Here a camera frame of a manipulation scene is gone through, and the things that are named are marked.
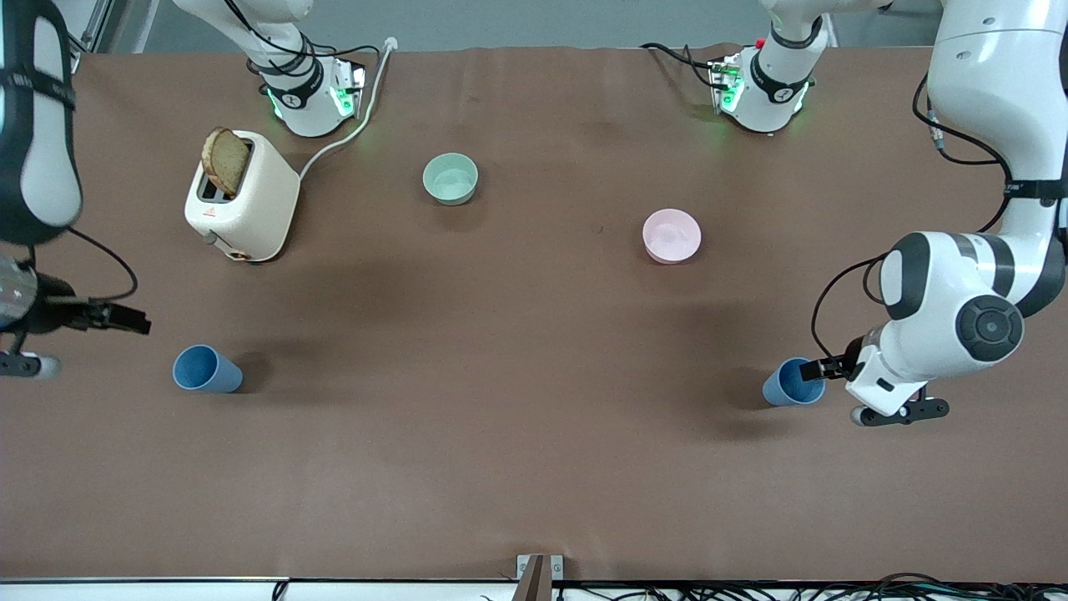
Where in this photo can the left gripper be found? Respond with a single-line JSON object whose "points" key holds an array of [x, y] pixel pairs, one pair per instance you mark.
{"points": [[848, 355]]}

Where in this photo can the green-lit connector board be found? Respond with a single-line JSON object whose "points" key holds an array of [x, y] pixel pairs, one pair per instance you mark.
{"points": [[724, 83], [348, 88]]}

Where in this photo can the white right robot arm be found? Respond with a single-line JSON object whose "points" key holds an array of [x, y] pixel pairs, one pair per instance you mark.
{"points": [[42, 125]]}

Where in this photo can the green bowl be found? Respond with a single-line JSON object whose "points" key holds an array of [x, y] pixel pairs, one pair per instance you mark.
{"points": [[450, 178]]}

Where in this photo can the blue plastic cup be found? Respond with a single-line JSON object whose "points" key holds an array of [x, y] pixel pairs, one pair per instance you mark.
{"points": [[204, 370], [784, 388]]}

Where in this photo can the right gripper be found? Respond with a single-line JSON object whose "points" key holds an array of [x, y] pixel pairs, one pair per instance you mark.
{"points": [[60, 307]]}

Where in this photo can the metal bracket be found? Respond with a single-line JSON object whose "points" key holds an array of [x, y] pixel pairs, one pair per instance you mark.
{"points": [[538, 576]]}

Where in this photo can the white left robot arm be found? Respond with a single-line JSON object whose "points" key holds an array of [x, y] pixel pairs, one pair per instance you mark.
{"points": [[993, 108]]}

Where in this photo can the cream toaster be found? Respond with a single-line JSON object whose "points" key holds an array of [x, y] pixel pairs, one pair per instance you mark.
{"points": [[250, 204]]}

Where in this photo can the brown bread slice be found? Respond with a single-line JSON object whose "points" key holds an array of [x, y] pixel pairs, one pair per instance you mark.
{"points": [[225, 161]]}

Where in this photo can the pink bowl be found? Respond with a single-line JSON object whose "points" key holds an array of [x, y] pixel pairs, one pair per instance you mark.
{"points": [[672, 235]]}

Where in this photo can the aluminium frame profile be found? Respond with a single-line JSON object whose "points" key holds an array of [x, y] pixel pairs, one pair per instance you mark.
{"points": [[88, 29]]}

